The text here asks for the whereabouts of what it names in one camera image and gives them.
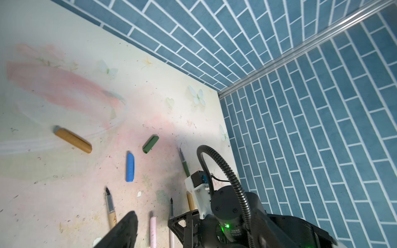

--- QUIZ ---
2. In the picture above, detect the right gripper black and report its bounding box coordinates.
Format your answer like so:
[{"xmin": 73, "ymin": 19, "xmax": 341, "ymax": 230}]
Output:
[{"xmin": 168, "ymin": 210, "xmax": 217, "ymax": 248}]

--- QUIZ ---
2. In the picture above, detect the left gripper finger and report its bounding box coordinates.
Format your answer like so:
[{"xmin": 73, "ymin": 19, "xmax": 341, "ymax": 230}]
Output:
[{"xmin": 94, "ymin": 211, "xmax": 139, "ymax": 248}]

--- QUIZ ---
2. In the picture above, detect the tan pen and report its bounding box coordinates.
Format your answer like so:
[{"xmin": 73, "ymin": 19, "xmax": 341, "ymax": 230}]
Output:
[{"xmin": 105, "ymin": 187, "xmax": 117, "ymax": 229}]

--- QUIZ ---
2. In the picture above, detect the pink pen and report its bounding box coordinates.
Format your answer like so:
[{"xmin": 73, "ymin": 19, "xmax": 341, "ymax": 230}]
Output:
[{"xmin": 169, "ymin": 197, "xmax": 176, "ymax": 248}]

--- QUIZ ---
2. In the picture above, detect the pink pen cap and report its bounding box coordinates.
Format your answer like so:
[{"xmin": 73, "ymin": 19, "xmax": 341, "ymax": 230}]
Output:
[{"xmin": 149, "ymin": 216, "xmax": 157, "ymax": 248}]

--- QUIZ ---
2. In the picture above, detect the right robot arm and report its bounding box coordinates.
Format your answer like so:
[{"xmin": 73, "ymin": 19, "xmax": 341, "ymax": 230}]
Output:
[{"xmin": 168, "ymin": 186, "xmax": 345, "ymax": 248}]

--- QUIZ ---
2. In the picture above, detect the green pen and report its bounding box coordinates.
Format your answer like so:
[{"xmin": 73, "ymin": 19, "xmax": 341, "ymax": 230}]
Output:
[{"xmin": 179, "ymin": 148, "xmax": 190, "ymax": 177}]

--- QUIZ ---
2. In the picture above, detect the blue pen cap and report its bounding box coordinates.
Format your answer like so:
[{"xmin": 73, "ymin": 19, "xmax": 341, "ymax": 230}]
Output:
[{"xmin": 126, "ymin": 151, "xmax": 135, "ymax": 182}]

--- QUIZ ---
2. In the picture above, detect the green pen cap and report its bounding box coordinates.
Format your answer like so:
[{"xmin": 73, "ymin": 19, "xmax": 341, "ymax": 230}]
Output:
[{"xmin": 142, "ymin": 134, "xmax": 159, "ymax": 154}]

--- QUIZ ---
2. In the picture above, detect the brown pen cap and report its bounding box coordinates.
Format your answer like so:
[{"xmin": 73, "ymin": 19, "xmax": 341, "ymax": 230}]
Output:
[{"xmin": 55, "ymin": 128, "xmax": 92, "ymax": 154}]

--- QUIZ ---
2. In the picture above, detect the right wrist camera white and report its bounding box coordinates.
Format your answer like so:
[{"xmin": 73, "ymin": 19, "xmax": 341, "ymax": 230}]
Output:
[{"xmin": 185, "ymin": 170, "xmax": 212, "ymax": 220}]

